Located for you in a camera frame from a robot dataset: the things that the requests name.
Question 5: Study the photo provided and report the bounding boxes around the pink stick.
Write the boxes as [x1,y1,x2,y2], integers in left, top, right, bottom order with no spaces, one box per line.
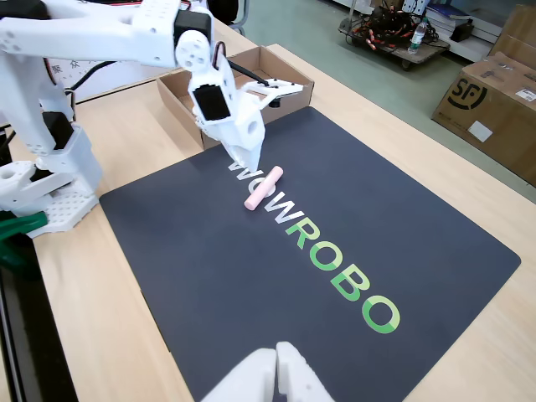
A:
[244,166,283,211]

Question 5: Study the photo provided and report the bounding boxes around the dark mat WOWROBO print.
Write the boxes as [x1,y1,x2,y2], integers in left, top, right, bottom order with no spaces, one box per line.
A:
[99,106,523,402]

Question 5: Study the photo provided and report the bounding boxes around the open brown cardboard box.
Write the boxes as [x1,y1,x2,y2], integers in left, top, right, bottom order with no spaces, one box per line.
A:
[157,44,315,151]

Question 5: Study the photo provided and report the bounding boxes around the white box Chinese print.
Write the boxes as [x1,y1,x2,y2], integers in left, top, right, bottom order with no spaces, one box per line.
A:
[41,58,177,104]

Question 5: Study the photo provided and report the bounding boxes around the clear plastic water bottle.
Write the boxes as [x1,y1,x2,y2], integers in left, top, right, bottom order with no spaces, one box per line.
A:
[408,17,429,54]

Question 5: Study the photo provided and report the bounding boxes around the platform trolley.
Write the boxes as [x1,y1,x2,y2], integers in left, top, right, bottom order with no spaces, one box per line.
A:
[338,16,451,71]

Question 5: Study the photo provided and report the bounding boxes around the green clamp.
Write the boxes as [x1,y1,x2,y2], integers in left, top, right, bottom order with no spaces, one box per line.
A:
[0,210,48,269]

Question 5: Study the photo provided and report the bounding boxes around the stack of books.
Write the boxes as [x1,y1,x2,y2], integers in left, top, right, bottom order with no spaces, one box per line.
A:
[422,2,474,34]

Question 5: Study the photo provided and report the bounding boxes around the cardboard box SF logo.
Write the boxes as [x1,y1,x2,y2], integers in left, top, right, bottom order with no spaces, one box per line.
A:
[430,52,536,188]

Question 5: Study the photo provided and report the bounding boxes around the plain brown cardboard box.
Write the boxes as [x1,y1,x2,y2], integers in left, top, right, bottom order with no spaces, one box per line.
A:
[487,3,536,64]

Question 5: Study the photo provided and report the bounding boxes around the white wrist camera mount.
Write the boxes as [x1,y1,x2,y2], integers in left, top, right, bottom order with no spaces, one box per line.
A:
[238,78,306,109]

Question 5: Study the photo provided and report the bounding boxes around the black camera cable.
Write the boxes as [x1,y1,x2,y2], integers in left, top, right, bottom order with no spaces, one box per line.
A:
[62,58,269,100]

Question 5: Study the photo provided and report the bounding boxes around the thin red servo wire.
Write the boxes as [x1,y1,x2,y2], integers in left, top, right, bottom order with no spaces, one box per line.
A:
[211,40,230,70]

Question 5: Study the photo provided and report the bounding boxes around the black orange cable bundle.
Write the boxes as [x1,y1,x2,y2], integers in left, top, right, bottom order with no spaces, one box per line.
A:
[351,6,424,51]

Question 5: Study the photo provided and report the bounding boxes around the white perforated base plate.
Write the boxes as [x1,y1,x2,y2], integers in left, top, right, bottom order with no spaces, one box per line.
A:
[24,188,101,240]

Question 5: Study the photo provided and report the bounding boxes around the black metal rail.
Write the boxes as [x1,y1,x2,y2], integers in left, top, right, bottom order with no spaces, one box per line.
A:
[0,121,79,402]

